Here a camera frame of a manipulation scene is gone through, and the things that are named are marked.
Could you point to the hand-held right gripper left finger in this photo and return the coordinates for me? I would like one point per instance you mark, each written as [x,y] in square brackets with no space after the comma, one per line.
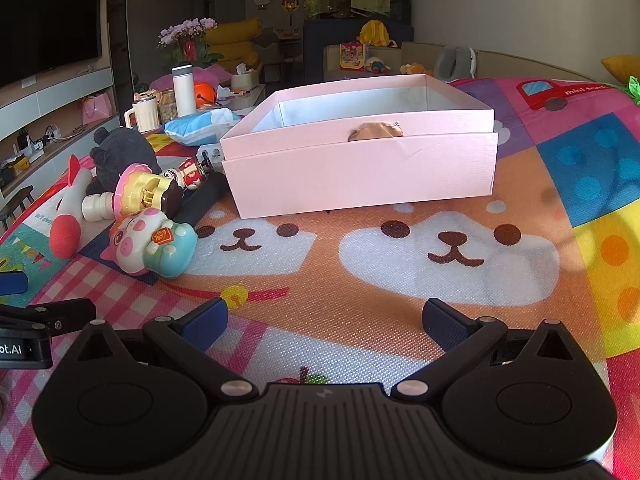
[207,321]

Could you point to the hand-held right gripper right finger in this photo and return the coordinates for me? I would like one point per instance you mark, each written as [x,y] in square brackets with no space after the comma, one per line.
[445,321]

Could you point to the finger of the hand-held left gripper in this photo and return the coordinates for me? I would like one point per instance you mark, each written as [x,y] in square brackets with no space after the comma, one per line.
[60,314]
[12,283]

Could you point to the white red foam rocket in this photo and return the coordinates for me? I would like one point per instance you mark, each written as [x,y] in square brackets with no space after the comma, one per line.
[67,210]

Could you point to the pink yellow doughnut toy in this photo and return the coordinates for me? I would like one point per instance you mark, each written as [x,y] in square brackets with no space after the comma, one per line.
[140,192]

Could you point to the black plush toy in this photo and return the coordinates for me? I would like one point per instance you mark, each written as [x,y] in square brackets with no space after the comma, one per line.
[122,157]

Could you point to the pink cardboard box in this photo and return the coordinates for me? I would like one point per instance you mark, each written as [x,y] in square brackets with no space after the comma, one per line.
[360,165]

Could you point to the blue packet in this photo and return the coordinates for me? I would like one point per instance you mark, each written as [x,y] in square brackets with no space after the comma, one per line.
[200,127]

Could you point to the dark wooden stool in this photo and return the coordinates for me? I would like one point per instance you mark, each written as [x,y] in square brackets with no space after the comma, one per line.
[15,205]

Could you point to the teal pink cat figurine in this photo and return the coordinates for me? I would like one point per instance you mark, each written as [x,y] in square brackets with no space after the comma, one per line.
[155,245]

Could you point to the colourful cartoon play mat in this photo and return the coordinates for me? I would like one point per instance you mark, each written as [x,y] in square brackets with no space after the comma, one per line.
[350,280]

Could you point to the red mushroom toy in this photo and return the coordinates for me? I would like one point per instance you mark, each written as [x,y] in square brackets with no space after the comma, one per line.
[187,172]

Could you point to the small white box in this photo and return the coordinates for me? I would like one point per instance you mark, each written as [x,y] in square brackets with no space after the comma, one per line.
[210,156]

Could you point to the pink gift bag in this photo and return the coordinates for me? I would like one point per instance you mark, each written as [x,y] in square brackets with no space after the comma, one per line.
[98,107]

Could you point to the white mug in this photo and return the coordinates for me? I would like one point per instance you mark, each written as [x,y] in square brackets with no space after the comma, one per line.
[145,117]

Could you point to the clear snack jar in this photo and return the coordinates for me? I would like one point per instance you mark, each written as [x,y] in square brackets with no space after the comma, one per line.
[167,106]

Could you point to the orange pumpkin bucket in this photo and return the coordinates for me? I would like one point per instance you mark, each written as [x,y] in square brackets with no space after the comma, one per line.
[205,94]

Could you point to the white coffee table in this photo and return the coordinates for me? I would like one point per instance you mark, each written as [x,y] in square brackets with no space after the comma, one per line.
[252,96]

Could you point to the white thermos bottle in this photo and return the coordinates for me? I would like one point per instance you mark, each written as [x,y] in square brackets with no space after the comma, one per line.
[184,92]

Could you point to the pink cloth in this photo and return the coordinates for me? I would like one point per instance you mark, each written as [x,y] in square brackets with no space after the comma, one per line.
[165,81]

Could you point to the white tissue box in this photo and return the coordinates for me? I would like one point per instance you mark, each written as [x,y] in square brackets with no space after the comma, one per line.
[245,79]

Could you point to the orange plush toy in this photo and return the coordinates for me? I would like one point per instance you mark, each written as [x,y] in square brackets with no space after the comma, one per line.
[415,68]

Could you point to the grey neck pillow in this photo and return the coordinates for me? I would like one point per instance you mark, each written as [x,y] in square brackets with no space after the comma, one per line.
[452,62]

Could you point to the black television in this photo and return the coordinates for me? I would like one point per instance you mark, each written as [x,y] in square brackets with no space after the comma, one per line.
[45,25]

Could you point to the small plush doll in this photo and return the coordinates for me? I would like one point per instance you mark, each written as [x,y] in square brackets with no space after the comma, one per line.
[379,65]

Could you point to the beige sofa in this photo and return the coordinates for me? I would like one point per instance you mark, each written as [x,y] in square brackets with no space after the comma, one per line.
[500,62]

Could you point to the colourful toy box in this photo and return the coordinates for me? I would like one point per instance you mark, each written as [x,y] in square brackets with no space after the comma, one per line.
[353,56]

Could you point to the pink flower plant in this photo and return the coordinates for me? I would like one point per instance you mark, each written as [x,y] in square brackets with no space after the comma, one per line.
[187,35]

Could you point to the yellow backpack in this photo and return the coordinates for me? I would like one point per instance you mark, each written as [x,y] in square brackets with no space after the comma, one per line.
[376,34]

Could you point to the yellow cushion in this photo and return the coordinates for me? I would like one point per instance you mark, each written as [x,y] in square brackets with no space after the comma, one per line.
[622,70]

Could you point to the hanging lantern ornament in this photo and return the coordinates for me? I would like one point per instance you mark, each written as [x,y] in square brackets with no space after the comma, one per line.
[290,6]

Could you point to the white wall shelf unit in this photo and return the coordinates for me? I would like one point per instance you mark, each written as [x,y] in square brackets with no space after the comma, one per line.
[55,100]

